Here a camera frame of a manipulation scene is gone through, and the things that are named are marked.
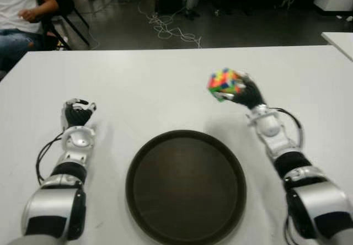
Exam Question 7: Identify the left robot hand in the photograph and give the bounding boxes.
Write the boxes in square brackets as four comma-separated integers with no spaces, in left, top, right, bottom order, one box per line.
[61,98,98,131]

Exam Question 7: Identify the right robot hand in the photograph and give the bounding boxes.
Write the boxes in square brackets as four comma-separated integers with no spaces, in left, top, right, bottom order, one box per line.
[220,72,268,110]

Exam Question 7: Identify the multicoloured Rubik's cube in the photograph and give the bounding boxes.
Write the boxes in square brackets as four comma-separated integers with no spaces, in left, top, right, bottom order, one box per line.
[206,67,245,103]

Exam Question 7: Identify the round dark brown plate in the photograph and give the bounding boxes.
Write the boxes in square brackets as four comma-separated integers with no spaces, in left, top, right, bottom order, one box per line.
[125,129,248,245]

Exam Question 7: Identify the white neighbouring table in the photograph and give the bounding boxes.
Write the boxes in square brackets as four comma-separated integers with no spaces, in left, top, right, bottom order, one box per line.
[321,31,353,62]

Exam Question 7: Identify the black metal chair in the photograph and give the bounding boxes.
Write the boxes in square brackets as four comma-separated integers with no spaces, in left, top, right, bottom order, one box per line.
[35,0,91,51]

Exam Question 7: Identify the seated person in white shirt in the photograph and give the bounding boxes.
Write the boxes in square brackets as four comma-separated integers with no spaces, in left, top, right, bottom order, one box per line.
[0,0,60,71]

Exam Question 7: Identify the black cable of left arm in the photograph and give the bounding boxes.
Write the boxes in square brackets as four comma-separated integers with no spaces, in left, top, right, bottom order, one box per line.
[36,132,66,185]

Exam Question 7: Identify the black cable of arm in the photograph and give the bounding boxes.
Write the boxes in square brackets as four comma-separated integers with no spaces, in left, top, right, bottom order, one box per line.
[271,106,304,245]
[36,132,66,185]

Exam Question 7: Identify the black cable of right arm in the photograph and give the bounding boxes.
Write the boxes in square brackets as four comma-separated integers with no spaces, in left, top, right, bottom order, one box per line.
[271,106,304,245]

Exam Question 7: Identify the tangled white floor cable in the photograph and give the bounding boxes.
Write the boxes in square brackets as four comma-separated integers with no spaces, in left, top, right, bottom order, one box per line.
[137,0,203,48]

